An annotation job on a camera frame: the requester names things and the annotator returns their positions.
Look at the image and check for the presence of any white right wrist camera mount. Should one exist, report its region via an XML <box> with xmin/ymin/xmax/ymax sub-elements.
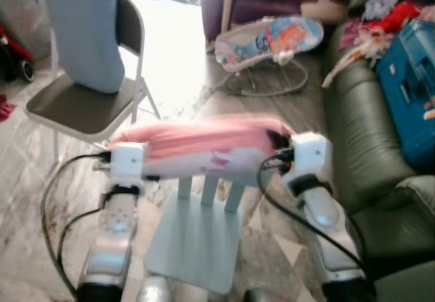
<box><xmin>288</xmin><ymin>133</ymin><xmax>334</xmax><ymax>184</ymax></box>

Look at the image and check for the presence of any white pink cloth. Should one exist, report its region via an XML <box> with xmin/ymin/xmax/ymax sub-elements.
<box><xmin>321</xmin><ymin>26</ymin><xmax>389</xmax><ymax>89</ymax></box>

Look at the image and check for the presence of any red black toy vehicle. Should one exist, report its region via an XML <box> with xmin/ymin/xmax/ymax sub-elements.
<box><xmin>0</xmin><ymin>23</ymin><xmax>35</xmax><ymax>84</ymax></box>

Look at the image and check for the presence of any pink pillow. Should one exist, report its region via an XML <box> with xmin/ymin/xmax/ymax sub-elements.
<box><xmin>110</xmin><ymin>116</ymin><xmax>297</xmax><ymax>181</ymax></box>

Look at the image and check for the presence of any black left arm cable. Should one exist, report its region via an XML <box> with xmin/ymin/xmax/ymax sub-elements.
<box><xmin>40</xmin><ymin>151</ymin><xmax>114</xmax><ymax>300</ymax></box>

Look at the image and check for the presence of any dark green leather sofa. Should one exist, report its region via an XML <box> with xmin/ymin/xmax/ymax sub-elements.
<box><xmin>322</xmin><ymin>0</ymin><xmax>435</xmax><ymax>302</ymax></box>

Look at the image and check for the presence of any pale green plastic chair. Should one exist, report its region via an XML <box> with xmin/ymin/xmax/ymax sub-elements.
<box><xmin>144</xmin><ymin>173</ymin><xmax>250</xmax><ymax>297</ymax></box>

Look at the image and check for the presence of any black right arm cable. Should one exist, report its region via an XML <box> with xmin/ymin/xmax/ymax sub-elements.
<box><xmin>256</xmin><ymin>148</ymin><xmax>368</xmax><ymax>270</ymax></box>

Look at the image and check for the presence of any red cloth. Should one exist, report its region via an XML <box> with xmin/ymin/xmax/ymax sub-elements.
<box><xmin>370</xmin><ymin>1</ymin><xmax>423</xmax><ymax>36</ymax></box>

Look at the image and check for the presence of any grey blue cloth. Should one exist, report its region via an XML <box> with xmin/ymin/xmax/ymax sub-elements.
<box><xmin>363</xmin><ymin>0</ymin><xmax>400</xmax><ymax>21</ymax></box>

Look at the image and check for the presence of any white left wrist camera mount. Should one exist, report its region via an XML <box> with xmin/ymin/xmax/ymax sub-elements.
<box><xmin>108</xmin><ymin>142</ymin><xmax>146</xmax><ymax>184</ymax></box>

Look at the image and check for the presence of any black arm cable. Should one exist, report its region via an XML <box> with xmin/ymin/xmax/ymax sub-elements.
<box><xmin>256</xmin><ymin>148</ymin><xmax>368</xmax><ymax>270</ymax></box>
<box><xmin>40</xmin><ymin>151</ymin><xmax>114</xmax><ymax>300</ymax></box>

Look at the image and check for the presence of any blue plastic case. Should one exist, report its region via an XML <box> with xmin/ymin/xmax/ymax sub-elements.
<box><xmin>375</xmin><ymin>19</ymin><xmax>435</xmax><ymax>172</ymax></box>

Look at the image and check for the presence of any purple armchair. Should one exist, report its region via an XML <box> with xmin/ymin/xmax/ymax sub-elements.
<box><xmin>201</xmin><ymin>0</ymin><xmax>335</xmax><ymax>46</ymax></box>

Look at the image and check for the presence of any grey metal folding chair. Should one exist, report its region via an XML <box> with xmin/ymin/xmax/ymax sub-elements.
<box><xmin>25</xmin><ymin>0</ymin><xmax>162</xmax><ymax>154</ymax></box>

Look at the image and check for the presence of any small red floor item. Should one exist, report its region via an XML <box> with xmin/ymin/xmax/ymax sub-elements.
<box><xmin>0</xmin><ymin>95</ymin><xmax>16</xmax><ymax>123</ymax></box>

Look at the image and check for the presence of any printed baby bouncer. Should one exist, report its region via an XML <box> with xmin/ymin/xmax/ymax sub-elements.
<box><xmin>213</xmin><ymin>14</ymin><xmax>326</xmax><ymax>98</ymax></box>

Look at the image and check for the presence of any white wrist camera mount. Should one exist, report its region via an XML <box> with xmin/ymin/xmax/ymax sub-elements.
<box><xmin>288</xmin><ymin>133</ymin><xmax>334</xmax><ymax>184</ymax></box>
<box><xmin>108</xmin><ymin>142</ymin><xmax>146</xmax><ymax>184</ymax></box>

